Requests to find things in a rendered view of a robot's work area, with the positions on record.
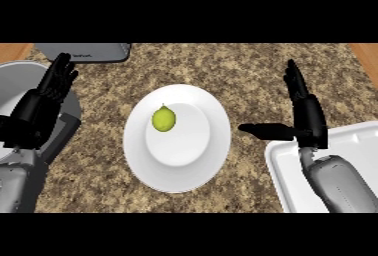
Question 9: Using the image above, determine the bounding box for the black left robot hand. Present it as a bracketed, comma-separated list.
[0, 52, 80, 151]

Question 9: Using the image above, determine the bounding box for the grey round appliance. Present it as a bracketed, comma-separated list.
[0, 60, 83, 166]

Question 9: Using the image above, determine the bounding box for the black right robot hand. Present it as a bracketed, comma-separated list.
[236, 59, 329, 150]

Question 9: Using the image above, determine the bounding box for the white oval plate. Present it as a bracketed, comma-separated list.
[123, 83, 233, 194]

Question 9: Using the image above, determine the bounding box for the green pear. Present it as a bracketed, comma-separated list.
[151, 103, 177, 133]

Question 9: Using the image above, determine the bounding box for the white square tray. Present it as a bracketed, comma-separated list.
[264, 120, 378, 214]

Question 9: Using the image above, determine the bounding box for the grey box appliance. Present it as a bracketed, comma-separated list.
[33, 43, 133, 64]

